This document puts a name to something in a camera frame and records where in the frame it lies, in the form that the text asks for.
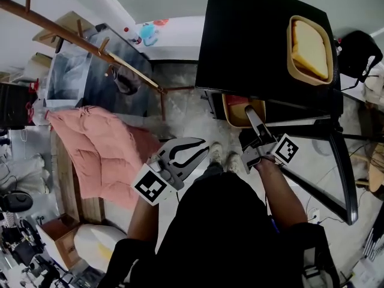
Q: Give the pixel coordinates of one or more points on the person's black shirt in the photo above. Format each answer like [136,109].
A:
[216,220]

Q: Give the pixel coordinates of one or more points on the person's left shoe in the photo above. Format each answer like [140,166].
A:
[216,153]

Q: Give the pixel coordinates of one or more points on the tan tray with yellow sponge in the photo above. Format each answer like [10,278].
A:
[309,49]

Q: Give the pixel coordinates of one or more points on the wooden coat rack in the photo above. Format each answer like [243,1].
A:
[60,31]

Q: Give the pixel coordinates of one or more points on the person's left forearm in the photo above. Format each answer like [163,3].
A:
[142,217]

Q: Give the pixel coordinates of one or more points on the yellow plastic container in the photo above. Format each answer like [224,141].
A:
[235,112]

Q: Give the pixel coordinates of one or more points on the black backpack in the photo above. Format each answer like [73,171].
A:
[357,52]

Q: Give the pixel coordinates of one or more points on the person's right shoe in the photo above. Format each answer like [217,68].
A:
[233,160]

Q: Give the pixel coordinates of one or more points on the plastic-wrapped white frame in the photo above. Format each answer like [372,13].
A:
[66,76]

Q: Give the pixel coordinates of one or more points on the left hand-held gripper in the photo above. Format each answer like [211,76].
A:
[150,187]

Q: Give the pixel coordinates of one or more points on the pink quilted blanket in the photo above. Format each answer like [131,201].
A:
[99,154]

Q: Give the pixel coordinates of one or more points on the person's right forearm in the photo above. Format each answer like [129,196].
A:
[279,190]

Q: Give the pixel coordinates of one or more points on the red plastic item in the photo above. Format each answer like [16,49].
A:
[160,22]

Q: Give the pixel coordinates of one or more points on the group of large water bottles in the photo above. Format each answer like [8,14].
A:
[37,106]

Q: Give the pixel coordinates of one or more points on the brown cardboard box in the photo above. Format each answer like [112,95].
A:
[64,25]

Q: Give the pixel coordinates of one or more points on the white power strip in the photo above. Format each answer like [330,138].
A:
[313,215]

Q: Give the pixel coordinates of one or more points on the dark brown cloth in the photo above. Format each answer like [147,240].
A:
[126,81]

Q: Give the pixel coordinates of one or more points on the white cushion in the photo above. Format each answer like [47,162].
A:
[96,247]

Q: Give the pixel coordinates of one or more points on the wooden platform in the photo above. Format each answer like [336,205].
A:
[64,175]

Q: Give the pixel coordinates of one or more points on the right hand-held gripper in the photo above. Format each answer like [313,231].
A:
[285,150]

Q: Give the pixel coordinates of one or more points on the person's shoe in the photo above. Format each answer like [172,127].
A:
[233,160]
[216,153]

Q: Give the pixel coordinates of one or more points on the dark glass table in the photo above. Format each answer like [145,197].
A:
[126,52]

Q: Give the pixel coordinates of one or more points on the clear bottle red cap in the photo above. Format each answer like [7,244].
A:
[132,36]

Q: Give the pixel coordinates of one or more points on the black cabinet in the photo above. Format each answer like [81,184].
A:
[15,103]

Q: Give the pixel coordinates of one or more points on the blue plastic toy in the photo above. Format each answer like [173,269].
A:
[147,33]

